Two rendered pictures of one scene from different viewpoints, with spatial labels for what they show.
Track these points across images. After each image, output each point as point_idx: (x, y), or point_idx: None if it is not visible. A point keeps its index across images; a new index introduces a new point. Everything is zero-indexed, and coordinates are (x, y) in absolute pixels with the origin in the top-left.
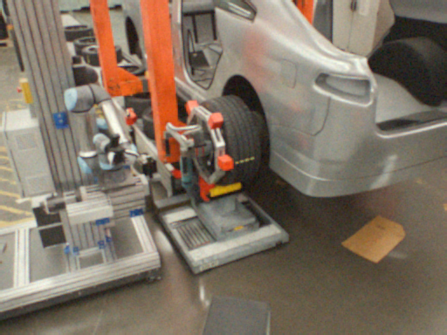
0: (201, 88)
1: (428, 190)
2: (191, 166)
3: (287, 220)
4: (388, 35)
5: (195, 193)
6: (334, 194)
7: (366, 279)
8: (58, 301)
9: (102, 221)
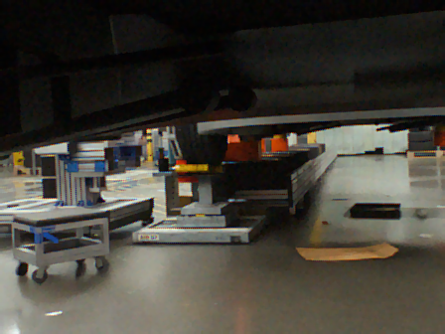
0: None
1: None
2: (176, 147)
3: (279, 237)
4: None
5: (194, 191)
6: (211, 125)
7: (272, 265)
8: (20, 231)
9: (72, 168)
